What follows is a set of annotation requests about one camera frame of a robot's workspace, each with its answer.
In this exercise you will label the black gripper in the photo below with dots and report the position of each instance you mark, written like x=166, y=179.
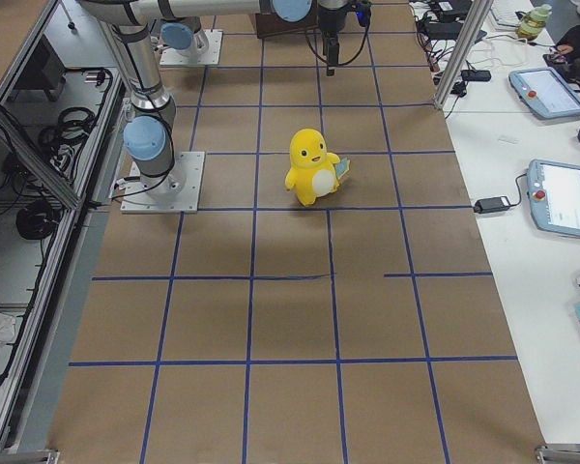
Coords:
x=328, y=19

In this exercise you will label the dark brown wooden drawer cabinet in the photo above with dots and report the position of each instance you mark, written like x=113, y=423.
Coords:
x=271, y=25

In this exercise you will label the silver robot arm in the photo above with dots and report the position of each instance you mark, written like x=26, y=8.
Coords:
x=184, y=35
x=125, y=25

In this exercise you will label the yellow plush penguin toy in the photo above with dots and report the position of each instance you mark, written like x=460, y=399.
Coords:
x=314, y=171

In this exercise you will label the small black device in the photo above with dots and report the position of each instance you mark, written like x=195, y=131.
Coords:
x=476, y=75

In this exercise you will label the black power adapter brick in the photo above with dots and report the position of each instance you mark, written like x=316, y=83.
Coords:
x=489, y=205

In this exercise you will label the green water bottle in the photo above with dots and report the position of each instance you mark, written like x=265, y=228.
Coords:
x=533, y=22

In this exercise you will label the far teach pendant tablet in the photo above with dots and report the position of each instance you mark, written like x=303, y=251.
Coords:
x=545, y=92

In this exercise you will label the teach pendant tablet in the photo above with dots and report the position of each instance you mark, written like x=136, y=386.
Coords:
x=554, y=196
x=545, y=92

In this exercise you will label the near teach pendant tablet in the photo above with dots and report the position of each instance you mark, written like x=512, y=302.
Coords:
x=554, y=196

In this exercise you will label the aluminium frame post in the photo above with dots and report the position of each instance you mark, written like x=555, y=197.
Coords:
x=465, y=41

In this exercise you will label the aluminium side rack frame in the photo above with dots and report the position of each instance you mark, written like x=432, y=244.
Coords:
x=59, y=108

